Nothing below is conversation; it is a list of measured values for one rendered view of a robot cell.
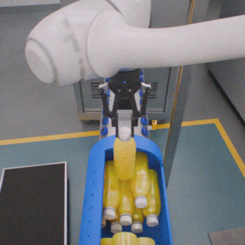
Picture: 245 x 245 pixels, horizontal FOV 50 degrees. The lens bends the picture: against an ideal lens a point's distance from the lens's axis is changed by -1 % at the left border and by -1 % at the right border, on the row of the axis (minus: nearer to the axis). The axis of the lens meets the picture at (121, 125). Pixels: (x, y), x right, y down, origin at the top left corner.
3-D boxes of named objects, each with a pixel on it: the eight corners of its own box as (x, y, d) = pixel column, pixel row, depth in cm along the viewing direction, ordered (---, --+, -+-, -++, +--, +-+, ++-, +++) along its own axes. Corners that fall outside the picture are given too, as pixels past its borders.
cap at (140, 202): (141, 204, 91) (141, 208, 89) (132, 200, 89) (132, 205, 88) (149, 199, 89) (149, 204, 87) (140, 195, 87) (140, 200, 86)
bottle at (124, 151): (114, 163, 94) (113, 127, 81) (134, 163, 94) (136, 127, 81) (114, 180, 89) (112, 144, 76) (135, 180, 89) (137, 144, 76)
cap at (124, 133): (118, 130, 80) (118, 126, 79) (131, 130, 80) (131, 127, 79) (117, 140, 77) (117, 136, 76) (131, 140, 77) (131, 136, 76)
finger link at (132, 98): (126, 80, 67) (131, 79, 67) (134, 112, 75) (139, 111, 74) (126, 89, 64) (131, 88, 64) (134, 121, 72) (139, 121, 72)
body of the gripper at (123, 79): (141, 54, 64) (140, 86, 71) (106, 55, 64) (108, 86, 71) (143, 72, 59) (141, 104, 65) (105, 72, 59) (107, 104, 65)
